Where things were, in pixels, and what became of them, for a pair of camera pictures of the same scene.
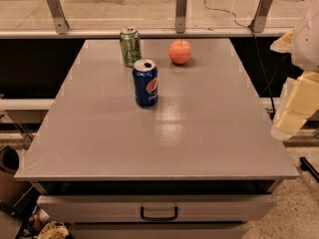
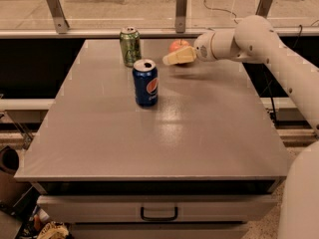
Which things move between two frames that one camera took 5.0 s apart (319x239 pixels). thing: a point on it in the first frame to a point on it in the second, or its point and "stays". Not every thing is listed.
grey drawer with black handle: x=162 y=208 stays
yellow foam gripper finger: x=301 y=105 to x=203 y=51
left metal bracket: x=60 y=22 stays
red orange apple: x=179 y=51 stays
